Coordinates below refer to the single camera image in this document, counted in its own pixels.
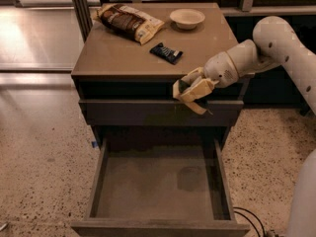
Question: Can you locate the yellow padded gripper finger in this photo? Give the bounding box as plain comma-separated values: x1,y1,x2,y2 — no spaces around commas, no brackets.
173,67,203,100
190,77,218,98

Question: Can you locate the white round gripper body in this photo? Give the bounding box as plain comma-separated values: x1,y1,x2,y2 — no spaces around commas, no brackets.
203,52,239,88

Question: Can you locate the dark green yellow sponge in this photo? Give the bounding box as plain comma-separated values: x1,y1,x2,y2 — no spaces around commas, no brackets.
178,80,207,115

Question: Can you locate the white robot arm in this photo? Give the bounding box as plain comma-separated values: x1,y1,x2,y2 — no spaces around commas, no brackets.
173,16,316,237

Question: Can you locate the grey drawer cabinet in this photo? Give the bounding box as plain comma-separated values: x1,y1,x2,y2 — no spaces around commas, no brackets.
71,3,249,144

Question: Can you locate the closed grey top drawer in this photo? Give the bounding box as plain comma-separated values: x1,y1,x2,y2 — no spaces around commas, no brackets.
79,100,243,126

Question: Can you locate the open grey middle drawer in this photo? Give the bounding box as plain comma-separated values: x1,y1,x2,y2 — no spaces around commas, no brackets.
71,139,250,237

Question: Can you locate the dark blue snack packet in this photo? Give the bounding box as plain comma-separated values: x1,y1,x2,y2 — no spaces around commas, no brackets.
149,42,183,65

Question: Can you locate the white ceramic bowl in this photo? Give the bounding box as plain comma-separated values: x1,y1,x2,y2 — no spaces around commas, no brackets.
170,9,205,30

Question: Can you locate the brown yellow chip bag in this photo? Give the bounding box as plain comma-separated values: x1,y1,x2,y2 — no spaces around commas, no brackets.
92,4,164,44

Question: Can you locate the blue tape piece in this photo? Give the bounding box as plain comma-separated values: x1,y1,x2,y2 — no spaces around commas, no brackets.
91,141,98,148

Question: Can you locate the metal floor vent grille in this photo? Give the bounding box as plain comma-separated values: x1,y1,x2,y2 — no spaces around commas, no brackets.
266,229,286,237

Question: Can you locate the black floor cable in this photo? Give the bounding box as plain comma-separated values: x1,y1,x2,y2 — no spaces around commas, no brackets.
232,206,267,237

